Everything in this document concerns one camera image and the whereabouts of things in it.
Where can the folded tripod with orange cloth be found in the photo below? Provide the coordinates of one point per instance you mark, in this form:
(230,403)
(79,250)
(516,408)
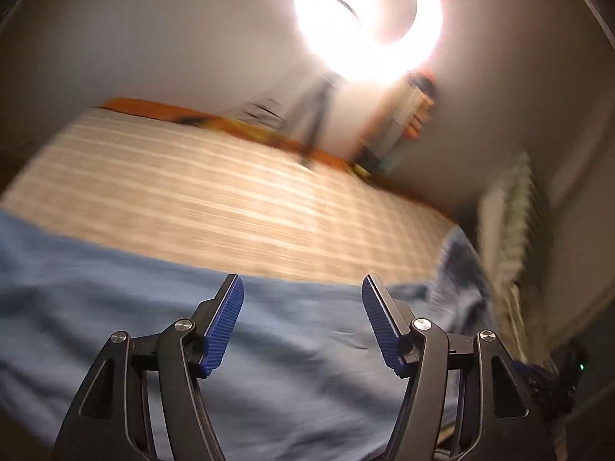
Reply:
(413,105)

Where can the blue pants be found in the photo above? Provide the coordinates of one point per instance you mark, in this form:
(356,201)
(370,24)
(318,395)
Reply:
(298,355)

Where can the green leaf patterned cushion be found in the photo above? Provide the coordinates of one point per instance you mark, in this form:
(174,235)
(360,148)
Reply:
(509,221)

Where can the beige checked blanket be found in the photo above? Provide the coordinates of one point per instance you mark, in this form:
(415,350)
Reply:
(192,192)

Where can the small black tripod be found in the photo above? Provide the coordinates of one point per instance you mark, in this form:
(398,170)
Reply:
(317,110)

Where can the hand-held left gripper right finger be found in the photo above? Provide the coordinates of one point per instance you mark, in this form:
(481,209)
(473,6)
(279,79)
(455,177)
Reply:
(382,326)

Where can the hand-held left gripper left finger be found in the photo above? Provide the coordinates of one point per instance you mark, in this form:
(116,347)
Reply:
(223,326)

